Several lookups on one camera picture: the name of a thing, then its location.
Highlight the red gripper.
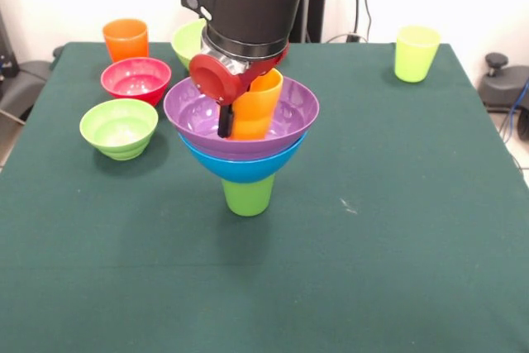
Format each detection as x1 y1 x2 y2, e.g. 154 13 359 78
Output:
188 45 289 140

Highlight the purple bowl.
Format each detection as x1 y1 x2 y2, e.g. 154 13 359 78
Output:
163 75 321 155

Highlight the dark green table cloth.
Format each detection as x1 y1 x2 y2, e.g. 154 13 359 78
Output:
0 41 529 353

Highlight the lime yellow cup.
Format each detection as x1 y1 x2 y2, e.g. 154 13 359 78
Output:
394 25 442 83

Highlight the black caster base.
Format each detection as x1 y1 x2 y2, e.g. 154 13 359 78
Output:
478 52 529 113

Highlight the red-orange cup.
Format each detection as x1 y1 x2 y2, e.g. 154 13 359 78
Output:
102 17 150 64

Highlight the pink bowl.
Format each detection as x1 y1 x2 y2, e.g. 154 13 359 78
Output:
100 57 173 107

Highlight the green cup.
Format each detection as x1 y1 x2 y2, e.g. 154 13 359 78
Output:
222 174 276 217

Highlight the small green bowl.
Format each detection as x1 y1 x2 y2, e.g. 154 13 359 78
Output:
79 98 160 161

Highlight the blue cable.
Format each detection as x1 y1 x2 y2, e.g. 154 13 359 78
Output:
500 79 529 144

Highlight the large green bowl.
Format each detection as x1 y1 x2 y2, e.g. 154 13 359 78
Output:
170 19 207 71

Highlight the blue bowl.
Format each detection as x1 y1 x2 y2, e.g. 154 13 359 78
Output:
178 131 309 184

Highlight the grey caster base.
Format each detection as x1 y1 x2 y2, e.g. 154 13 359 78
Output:
0 60 54 122

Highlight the orange cup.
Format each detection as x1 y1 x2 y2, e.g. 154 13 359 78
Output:
229 68 284 141

